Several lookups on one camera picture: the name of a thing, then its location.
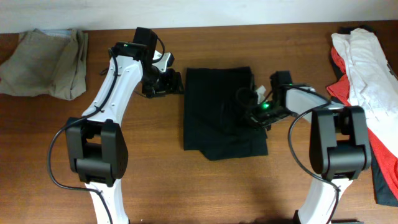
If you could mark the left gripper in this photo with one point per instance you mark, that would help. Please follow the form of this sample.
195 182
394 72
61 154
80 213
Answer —
173 79

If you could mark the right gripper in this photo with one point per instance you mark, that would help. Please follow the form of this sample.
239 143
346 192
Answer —
254 119

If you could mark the black shorts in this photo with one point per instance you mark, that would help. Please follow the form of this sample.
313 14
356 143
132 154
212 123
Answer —
213 120

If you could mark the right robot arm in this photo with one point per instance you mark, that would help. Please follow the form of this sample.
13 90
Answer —
339 147

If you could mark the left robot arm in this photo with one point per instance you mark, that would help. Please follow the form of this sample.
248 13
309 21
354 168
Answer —
97 150

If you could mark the white shirt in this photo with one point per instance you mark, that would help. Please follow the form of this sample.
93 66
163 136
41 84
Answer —
371 84

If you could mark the light blue folded garment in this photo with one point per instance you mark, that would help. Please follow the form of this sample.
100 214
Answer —
65 34

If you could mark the folded khaki trousers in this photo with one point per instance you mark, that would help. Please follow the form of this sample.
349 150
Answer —
45 65

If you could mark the red mesh garment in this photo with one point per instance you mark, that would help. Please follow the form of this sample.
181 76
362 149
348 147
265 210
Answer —
384 163

